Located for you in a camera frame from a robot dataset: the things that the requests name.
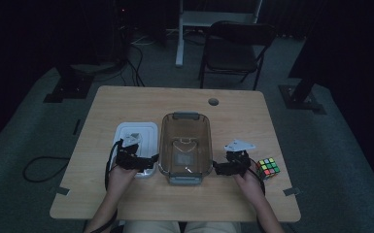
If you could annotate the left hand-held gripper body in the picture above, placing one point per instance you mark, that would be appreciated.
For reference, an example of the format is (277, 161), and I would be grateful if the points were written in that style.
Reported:
(128, 157)

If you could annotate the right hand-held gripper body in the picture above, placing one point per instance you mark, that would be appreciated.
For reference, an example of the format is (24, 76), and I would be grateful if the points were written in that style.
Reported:
(238, 160)

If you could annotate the white box lid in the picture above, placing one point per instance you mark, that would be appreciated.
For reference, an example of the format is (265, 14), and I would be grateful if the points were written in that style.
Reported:
(147, 134)

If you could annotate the colourful puzzle cube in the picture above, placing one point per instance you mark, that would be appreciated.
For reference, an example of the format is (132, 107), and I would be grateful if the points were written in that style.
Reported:
(268, 168)

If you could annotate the clear plastic storage box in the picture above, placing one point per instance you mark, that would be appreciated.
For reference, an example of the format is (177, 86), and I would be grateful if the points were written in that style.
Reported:
(185, 147)

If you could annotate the person's left hand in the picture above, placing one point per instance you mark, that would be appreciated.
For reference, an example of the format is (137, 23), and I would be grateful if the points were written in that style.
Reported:
(121, 178)

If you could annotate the person's right hand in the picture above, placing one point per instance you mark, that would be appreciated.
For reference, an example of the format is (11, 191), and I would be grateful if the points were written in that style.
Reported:
(249, 186)

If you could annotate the person's right leg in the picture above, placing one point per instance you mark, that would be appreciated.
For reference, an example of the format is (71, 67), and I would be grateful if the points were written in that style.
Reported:
(213, 227)

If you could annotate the person's leg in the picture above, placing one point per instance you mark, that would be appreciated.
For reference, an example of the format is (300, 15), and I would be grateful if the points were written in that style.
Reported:
(213, 227)
(152, 227)

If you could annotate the black floor tape strip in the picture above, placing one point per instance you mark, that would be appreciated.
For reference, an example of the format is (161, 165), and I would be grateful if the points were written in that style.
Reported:
(76, 126)

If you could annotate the person's left leg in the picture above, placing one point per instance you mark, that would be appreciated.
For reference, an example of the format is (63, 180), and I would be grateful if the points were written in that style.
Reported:
(152, 227)

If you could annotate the grey tape piece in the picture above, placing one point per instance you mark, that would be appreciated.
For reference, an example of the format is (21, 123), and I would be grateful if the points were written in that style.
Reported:
(291, 191)
(62, 191)

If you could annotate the round table grommet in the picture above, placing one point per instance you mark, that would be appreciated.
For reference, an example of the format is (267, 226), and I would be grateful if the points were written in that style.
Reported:
(213, 102)

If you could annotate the black stand base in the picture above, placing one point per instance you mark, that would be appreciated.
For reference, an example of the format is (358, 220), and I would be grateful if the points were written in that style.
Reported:
(69, 87)
(299, 98)

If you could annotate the round grey stand foot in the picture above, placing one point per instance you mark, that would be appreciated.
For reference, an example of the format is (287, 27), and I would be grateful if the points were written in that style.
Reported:
(94, 67)

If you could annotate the black folding chair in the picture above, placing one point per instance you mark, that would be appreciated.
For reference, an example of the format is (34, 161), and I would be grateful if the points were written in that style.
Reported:
(236, 55)

